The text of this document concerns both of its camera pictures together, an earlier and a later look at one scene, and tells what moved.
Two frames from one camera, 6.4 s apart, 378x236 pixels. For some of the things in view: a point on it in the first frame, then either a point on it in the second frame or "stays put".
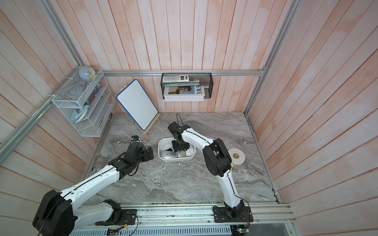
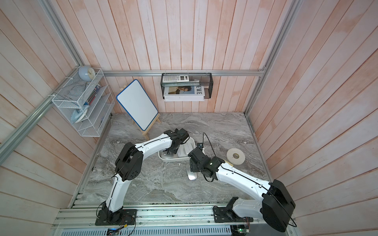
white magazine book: [192, 93] stays put
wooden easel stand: [144, 132] stays put
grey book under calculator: [191, 83] stays put
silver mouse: [169, 154] -> [192, 175]
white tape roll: [236, 156] stays put
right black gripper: [175, 148] -> [193, 167]
